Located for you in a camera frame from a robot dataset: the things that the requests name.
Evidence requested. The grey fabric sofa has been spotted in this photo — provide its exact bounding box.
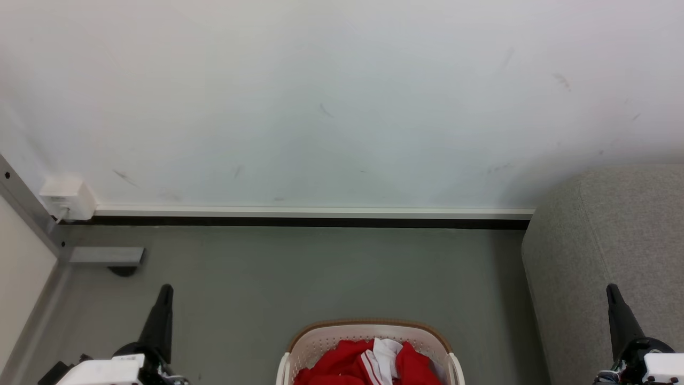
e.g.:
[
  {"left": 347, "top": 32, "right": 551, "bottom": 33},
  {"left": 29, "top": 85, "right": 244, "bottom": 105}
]
[{"left": 521, "top": 165, "right": 684, "bottom": 385}]

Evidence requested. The grey metal frame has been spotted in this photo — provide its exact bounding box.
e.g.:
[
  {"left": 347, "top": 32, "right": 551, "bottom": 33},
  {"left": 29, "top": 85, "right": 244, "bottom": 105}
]
[{"left": 0, "top": 154, "right": 145, "bottom": 278}]

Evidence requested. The beige panel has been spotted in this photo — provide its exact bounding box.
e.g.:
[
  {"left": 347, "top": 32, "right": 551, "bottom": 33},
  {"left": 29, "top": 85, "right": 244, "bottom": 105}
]
[{"left": 0, "top": 194, "right": 59, "bottom": 375}]

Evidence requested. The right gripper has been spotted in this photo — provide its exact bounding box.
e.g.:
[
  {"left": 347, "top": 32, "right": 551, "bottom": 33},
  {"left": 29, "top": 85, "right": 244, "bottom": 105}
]
[{"left": 594, "top": 283, "right": 676, "bottom": 385}]

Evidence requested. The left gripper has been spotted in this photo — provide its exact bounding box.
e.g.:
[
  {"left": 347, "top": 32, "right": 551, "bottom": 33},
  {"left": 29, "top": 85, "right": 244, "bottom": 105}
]
[{"left": 111, "top": 283, "right": 188, "bottom": 385}]

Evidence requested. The white and black baseboard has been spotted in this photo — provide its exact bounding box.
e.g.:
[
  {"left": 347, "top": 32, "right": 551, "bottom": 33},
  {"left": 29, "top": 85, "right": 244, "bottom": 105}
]
[{"left": 59, "top": 206, "right": 535, "bottom": 231}]

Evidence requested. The beige plastic laundry basket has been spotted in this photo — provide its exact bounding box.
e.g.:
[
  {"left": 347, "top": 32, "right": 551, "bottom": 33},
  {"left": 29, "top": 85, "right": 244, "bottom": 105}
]
[{"left": 276, "top": 319, "right": 465, "bottom": 385}]

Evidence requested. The red garment with striped trim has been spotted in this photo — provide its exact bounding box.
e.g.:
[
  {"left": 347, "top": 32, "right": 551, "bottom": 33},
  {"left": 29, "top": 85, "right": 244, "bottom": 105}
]
[{"left": 293, "top": 340, "right": 383, "bottom": 385}]

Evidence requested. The red garment with white lining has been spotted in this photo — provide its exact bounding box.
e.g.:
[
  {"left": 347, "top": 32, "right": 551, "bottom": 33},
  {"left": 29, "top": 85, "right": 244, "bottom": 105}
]
[{"left": 372, "top": 338, "right": 445, "bottom": 385}]

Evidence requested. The white wall box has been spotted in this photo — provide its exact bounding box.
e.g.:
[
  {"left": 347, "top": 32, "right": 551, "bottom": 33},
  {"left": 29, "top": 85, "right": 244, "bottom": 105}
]
[{"left": 39, "top": 176, "right": 98, "bottom": 223}]

